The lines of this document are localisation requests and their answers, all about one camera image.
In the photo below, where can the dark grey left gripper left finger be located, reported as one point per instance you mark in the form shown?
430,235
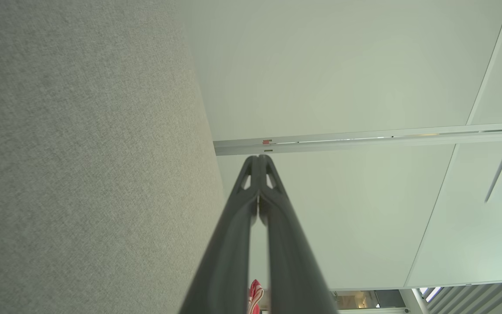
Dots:
229,244

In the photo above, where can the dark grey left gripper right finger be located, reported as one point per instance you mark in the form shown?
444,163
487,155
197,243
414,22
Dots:
290,261

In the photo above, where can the red jersey with white sleeves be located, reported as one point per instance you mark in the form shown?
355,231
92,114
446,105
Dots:
255,298

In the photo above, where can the grey slatted panel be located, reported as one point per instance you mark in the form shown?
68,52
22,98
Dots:
473,298

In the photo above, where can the grey metal frame post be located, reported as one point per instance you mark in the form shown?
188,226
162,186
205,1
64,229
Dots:
364,141

